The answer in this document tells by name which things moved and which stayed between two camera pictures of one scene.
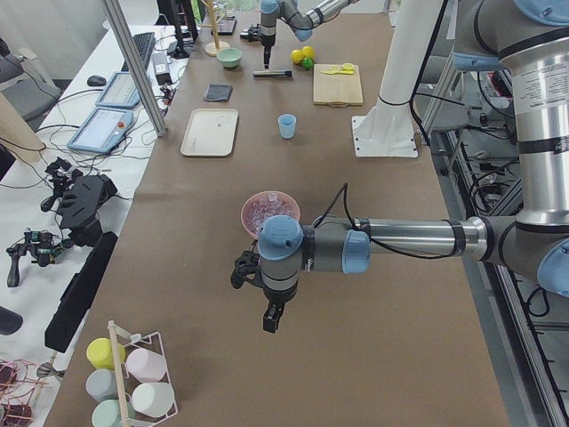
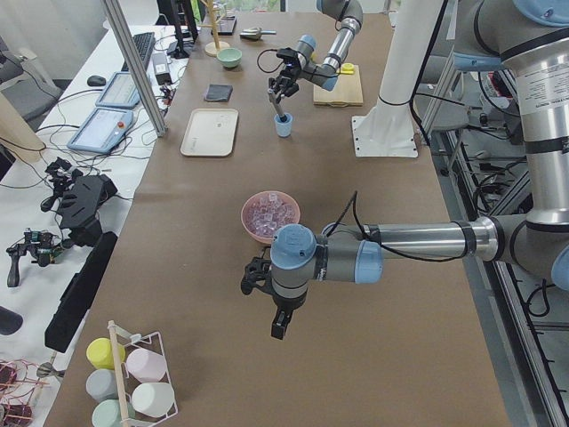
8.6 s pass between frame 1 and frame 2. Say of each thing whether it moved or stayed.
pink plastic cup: stayed
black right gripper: moved
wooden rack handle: stayed
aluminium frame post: stayed
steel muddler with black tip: moved
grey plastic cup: stayed
